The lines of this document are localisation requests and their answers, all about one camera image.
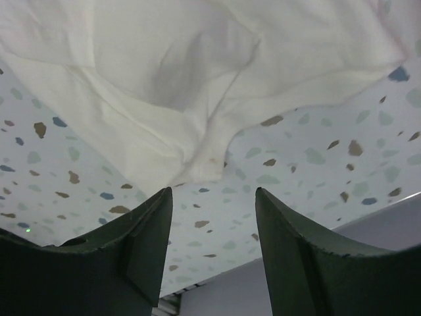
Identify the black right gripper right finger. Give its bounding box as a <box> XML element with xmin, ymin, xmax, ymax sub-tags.
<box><xmin>255</xmin><ymin>188</ymin><xmax>420</xmax><ymax>315</ymax></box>

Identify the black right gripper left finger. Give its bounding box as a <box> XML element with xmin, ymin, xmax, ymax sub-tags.
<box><xmin>1</xmin><ymin>188</ymin><xmax>173</xmax><ymax>315</ymax></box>

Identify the white t shirt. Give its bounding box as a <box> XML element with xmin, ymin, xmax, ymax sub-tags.
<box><xmin>1</xmin><ymin>1</ymin><xmax>407</xmax><ymax>188</ymax></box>

